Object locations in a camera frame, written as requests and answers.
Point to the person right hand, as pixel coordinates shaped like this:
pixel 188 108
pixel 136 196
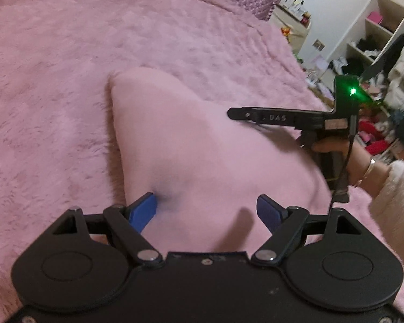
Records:
pixel 359 159

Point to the white nightstand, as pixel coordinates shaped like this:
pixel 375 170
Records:
pixel 293 20

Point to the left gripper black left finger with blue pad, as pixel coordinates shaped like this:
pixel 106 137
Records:
pixel 110 238

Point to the black hanging jacket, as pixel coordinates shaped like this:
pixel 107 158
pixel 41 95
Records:
pixel 386 61

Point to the white open shelf unit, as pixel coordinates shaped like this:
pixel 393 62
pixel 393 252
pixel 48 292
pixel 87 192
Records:
pixel 372 33

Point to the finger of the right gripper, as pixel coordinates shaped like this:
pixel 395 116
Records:
pixel 244 113
pixel 300 122

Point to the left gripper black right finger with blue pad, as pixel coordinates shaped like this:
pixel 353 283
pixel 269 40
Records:
pixel 298 237

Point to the red clothes pile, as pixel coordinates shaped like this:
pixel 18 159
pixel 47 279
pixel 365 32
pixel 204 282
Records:
pixel 373 140

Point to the pink fluffy blanket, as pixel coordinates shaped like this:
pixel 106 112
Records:
pixel 56 142

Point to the pink garment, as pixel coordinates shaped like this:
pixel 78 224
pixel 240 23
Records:
pixel 205 169

